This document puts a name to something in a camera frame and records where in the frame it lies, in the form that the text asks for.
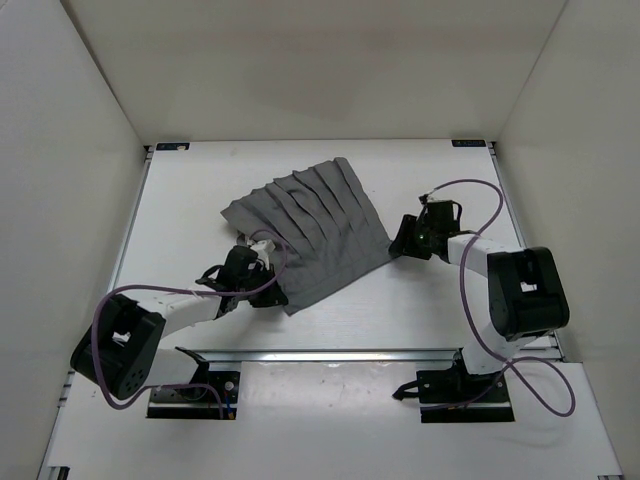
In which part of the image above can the blue corner label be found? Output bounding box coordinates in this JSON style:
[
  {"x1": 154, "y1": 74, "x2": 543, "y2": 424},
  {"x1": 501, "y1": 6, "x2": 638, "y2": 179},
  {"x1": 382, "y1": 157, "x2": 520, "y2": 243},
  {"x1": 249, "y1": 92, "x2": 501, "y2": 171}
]
[
  {"x1": 155, "y1": 142, "x2": 190, "y2": 151},
  {"x1": 451, "y1": 139, "x2": 486, "y2": 148}
]

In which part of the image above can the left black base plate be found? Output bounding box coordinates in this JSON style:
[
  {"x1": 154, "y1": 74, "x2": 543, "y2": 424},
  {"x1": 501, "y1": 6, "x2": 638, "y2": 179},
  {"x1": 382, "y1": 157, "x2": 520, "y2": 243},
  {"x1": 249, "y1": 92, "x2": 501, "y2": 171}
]
[{"x1": 146, "y1": 362, "x2": 241, "y2": 421}]

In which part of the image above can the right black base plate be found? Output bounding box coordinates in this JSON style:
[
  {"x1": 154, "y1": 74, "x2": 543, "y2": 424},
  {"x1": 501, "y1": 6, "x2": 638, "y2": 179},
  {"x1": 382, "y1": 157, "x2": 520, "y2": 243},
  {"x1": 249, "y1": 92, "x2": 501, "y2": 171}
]
[{"x1": 392, "y1": 366, "x2": 515, "y2": 424}]

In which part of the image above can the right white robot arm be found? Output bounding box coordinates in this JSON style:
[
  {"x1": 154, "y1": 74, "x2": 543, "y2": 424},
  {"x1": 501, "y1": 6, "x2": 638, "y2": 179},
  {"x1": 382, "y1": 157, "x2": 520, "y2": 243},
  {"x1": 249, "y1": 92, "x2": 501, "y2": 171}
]
[{"x1": 389, "y1": 195, "x2": 570, "y2": 401}]

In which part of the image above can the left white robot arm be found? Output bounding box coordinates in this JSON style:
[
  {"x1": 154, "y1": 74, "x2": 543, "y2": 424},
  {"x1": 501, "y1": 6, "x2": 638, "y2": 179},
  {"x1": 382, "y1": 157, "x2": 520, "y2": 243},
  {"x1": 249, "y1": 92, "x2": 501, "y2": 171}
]
[{"x1": 70, "y1": 240, "x2": 288, "y2": 409}]

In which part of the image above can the right blue corner label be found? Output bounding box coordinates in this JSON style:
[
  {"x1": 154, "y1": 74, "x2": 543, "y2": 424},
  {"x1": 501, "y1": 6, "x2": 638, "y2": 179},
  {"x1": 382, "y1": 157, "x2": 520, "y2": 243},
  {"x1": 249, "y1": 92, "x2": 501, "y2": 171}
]
[{"x1": 451, "y1": 139, "x2": 486, "y2": 148}]

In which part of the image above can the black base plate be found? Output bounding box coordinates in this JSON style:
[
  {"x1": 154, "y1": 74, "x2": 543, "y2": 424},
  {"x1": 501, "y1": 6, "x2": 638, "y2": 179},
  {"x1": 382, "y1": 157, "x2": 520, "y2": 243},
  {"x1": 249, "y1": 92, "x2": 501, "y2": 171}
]
[
  {"x1": 392, "y1": 366, "x2": 515, "y2": 424},
  {"x1": 146, "y1": 362, "x2": 241, "y2": 421}
]

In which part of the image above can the grey pleated skirt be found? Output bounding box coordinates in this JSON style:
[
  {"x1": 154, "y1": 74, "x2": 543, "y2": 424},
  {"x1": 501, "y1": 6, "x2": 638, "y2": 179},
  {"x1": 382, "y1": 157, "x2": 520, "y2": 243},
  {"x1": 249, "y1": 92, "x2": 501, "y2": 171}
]
[{"x1": 221, "y1": 157, "x2": 392, "y2": 316}]

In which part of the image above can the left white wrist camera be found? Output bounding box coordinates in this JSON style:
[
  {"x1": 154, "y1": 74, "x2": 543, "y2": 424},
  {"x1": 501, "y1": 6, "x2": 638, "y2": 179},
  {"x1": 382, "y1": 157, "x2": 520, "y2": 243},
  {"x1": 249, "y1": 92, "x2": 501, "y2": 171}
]
[{"x1": 247, "y1": 239, "x2": 276, "y2": 270}]

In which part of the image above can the left blue corner label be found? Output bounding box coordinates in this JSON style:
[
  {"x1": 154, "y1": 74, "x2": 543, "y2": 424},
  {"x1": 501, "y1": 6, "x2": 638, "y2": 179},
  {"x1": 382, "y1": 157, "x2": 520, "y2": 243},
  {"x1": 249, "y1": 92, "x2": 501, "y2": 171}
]
[{"x1": 155, "y1": 142, "x2": 190, "y2": 151}]

